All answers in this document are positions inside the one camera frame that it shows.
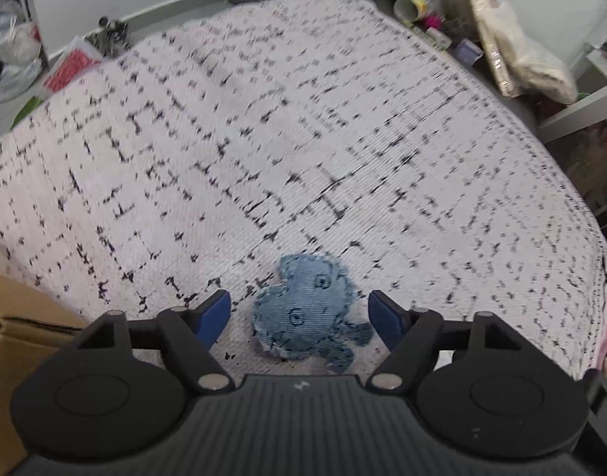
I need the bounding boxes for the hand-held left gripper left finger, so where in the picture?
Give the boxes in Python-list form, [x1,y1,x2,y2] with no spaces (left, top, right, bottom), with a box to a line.
[71,289,236,396]

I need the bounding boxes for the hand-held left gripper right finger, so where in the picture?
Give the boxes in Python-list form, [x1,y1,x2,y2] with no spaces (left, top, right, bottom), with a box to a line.
[366,290,526,392]

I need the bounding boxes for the blue denim plush toy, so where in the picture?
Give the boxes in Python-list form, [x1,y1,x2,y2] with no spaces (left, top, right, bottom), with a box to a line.
[251,253,375,376]

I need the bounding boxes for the cardboard box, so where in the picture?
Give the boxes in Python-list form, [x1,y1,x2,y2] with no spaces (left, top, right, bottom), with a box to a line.
[0,270,92,476]

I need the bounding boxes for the white black-flecked blanket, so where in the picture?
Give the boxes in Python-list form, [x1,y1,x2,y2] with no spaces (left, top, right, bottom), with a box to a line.
[0,0,607,382]

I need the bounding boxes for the small purple box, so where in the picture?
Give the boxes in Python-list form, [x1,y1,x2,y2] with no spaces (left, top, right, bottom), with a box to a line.
[454,38,485,67]

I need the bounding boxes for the white desk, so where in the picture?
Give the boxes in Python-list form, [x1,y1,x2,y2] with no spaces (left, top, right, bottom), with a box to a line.
[536,42,607,146]

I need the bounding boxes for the red-print plastic bag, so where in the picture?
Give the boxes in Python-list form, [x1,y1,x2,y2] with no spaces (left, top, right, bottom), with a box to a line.
[40,36,103,94]

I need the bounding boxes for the black shoes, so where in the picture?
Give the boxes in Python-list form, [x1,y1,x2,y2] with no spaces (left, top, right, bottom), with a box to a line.
[84,16,132,56]

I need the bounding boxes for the beige tote bag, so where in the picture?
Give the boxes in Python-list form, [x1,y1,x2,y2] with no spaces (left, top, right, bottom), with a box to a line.
[456,0,580,106]

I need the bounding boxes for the paper cup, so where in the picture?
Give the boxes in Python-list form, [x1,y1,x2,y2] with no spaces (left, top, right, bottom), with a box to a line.
[393,0,441,24]

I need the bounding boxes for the white plastic bag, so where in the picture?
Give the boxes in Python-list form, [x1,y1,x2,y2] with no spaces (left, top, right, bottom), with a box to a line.
[0,20,44,104]

